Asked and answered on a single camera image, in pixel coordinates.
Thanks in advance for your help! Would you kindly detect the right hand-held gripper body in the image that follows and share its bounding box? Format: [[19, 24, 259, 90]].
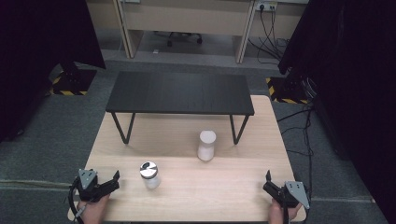
[[275, 180, 312, 210]]

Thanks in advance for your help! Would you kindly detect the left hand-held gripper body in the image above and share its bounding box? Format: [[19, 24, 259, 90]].
[[72, 168, 110, 203]]

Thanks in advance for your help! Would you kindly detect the glass jar with silver lid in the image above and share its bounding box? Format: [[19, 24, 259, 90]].
[[139, 161, 162, 189]]

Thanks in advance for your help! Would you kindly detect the white jar with white lid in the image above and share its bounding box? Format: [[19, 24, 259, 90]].
[[197, 130, 218, 162]]

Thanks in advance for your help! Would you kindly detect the black shelf with metal legs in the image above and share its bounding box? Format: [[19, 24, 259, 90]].
[[105, 70, 256, 146]]

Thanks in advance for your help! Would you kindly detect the person's right hand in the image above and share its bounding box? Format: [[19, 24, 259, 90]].
[[268, 197, 303, 224]]

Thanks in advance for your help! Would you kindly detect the person's left hand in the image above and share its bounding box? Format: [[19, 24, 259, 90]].
[[76, 193, 112, 224]]

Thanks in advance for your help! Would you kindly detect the black stand base striped tape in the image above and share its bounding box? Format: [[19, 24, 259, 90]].
[[265, 68, 313, 105], [46, 61, 98, 97]]

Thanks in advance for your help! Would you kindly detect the black curtain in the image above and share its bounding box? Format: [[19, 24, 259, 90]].
[[0, 0, 106, 144], [277, 0, 396, 224]]

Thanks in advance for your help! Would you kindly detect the black office chair base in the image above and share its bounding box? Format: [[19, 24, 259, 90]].
[[153, 31, 204, 48]]

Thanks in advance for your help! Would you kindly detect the beige office desk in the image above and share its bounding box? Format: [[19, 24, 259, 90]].
[[85, 0, 309, 64]]

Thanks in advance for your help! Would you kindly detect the left hand-held gripper cable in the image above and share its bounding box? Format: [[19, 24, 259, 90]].
[[67, 176, 86, 224]]

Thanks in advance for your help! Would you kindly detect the black floor cable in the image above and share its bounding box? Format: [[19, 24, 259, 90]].
[[276, 105, 315, 123], [280, 108, 314, 217]]

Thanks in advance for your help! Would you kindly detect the black wall socket cable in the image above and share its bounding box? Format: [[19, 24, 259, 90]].
[[270, 5, 291, 50], [247, 4, 283, 65]]

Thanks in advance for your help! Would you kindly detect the white wall socket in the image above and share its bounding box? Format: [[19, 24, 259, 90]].
[[255, 0, 278, 12]]

